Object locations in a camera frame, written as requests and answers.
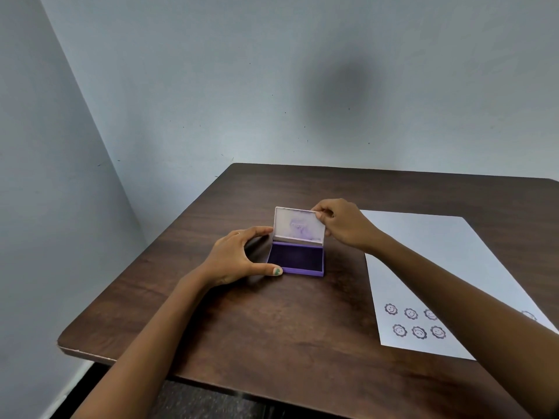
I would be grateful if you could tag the person's right forearm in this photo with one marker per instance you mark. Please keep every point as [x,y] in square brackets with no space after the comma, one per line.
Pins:
[467,309]

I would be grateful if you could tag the person's left forearm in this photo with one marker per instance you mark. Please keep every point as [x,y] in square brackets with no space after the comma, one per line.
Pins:
[144,349]

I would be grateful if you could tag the person's left hand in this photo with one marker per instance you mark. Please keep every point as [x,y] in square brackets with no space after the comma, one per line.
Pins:
[227,259]

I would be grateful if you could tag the person's right fingers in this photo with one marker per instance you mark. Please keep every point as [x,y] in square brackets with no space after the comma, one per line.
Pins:
[323,211]

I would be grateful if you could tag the purple ink pad case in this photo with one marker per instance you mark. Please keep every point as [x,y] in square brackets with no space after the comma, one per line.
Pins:
[298,246]

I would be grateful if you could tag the person's right hand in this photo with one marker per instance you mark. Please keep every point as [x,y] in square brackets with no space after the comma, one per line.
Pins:
[347,224]

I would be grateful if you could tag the white paper sheet with stamps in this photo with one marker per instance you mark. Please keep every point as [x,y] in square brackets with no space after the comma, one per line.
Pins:
[441,283]

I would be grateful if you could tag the person's left thumb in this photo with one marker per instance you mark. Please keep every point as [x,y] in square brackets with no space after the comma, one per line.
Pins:
[265,270]

